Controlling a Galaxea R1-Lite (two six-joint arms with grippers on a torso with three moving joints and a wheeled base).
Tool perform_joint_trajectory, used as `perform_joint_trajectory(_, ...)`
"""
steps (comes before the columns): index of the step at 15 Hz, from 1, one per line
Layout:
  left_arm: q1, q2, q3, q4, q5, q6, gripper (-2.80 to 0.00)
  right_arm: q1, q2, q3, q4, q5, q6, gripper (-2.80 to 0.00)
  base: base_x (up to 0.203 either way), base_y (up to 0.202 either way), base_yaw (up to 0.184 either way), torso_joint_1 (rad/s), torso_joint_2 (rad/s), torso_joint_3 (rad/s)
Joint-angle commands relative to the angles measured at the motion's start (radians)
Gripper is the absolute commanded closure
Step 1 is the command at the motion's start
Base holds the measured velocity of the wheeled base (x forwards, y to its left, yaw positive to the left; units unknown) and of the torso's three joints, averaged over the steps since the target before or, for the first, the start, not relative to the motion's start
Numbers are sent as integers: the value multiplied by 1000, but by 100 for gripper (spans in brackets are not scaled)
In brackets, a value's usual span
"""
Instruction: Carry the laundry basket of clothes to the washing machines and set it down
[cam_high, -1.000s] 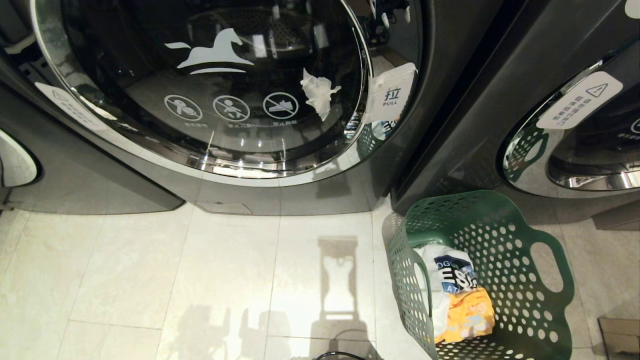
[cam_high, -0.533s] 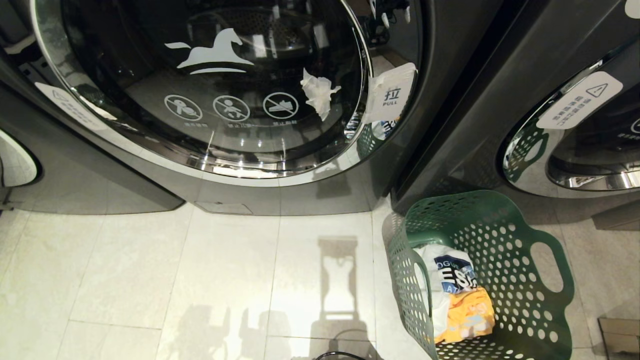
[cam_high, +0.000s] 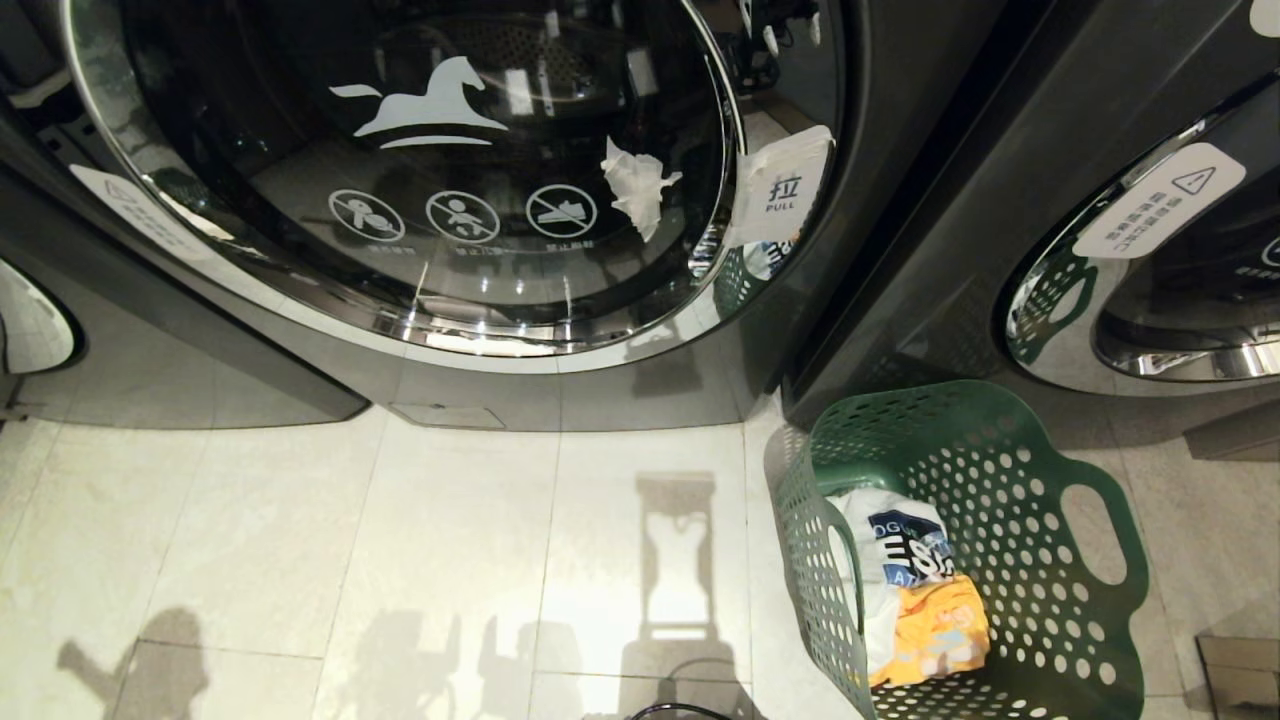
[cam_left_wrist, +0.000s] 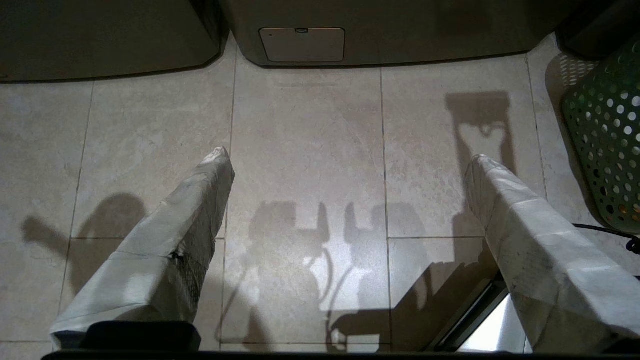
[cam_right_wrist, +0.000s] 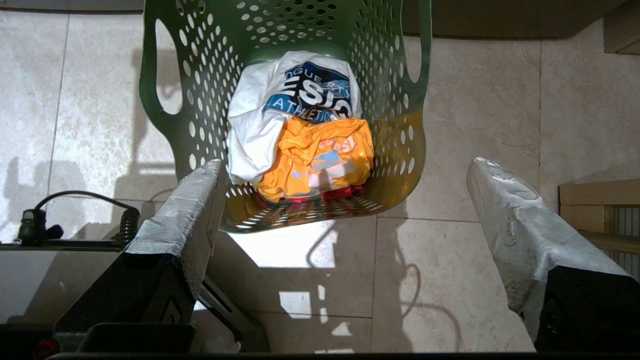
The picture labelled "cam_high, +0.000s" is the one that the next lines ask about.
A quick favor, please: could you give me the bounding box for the dark grey washing machine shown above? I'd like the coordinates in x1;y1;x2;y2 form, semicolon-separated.
782;0;1280;463
0;0;1011;433

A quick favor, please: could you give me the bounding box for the green perforated laundry basket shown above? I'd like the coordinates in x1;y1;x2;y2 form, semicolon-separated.
775;379;1150;720

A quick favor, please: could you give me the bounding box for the white crumpled cloth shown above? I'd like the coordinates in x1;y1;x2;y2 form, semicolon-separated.
600;136;684;243

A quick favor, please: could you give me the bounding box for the white pull tag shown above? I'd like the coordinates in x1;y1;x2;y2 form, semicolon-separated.
724;125;835;250

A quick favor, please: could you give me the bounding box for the white printed shirt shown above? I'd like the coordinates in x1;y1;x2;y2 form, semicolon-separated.
826;487;958;676

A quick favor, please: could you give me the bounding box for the round glass washer door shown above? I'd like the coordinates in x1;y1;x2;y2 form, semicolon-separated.
58;0;747;358
993;72;1280;397

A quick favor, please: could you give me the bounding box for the yellow printed garment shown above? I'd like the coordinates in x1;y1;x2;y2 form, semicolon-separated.
868;574;992;689

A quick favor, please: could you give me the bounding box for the black cable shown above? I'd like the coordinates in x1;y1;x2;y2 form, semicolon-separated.
626;703;735;720

